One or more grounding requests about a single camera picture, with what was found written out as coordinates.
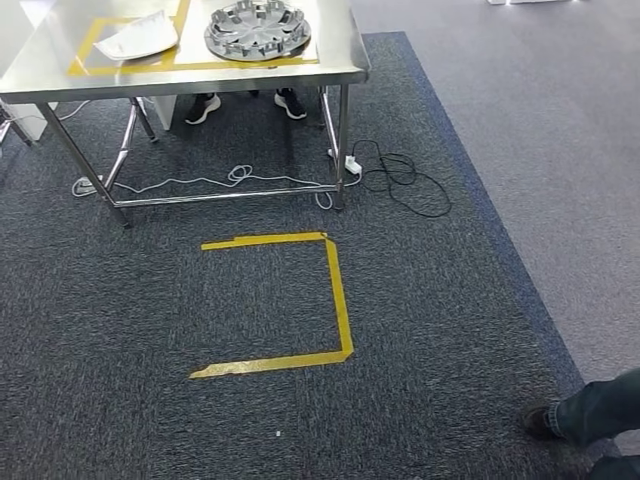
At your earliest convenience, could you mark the white power cable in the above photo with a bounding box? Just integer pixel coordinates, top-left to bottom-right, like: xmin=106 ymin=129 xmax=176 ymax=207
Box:
xmin=54 ymin=99 xmax=94 ymax=124

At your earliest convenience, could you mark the person at desk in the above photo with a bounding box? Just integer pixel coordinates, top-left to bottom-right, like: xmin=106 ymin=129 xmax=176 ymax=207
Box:
xmin=184 ymin=86 xmax=308 ymax=126

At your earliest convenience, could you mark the white floor cable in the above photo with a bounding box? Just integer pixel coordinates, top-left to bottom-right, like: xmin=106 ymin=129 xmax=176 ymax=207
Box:
xmin=70 ymin=163 xmax=335 ymax=213

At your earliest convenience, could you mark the grey plastic wheel cover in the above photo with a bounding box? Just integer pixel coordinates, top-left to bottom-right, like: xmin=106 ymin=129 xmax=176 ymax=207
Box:
xmin=203 ymin=0 xmax=312 ymax=64

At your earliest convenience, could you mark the black floor cable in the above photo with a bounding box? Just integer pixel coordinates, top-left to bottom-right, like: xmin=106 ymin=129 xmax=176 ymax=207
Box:
xmin=349 ymin=138 xmax=454 ymax=221

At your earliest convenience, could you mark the yellow tape on workbench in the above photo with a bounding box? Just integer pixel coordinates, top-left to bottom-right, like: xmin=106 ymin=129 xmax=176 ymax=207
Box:
xmin=66 ymin=0 xmax=320 ymax=78

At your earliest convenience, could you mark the white plastic shell part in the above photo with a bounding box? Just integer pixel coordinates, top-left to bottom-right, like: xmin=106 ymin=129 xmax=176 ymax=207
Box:
xmin=93 ymin=8 xmax=180 ymax=63

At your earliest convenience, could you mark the steel workbench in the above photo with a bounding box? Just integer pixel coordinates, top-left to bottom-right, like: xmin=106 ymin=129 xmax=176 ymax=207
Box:
xmin=0 ymin=0 xmax=373 ymax=231

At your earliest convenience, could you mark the standing person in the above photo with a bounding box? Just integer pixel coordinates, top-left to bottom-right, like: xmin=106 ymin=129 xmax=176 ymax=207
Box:
xmin=518 ymin=366 xmax=640 ymax=480

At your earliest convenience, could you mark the white power strip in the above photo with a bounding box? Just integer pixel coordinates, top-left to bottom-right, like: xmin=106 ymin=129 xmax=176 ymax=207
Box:
xmin=327 ymin=148 xmax=364 ymax=178

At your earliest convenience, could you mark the white cabinet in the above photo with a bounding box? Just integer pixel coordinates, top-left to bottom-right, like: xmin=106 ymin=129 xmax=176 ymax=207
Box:
xmin=0 ymin=98 xmax=59 ymax=144

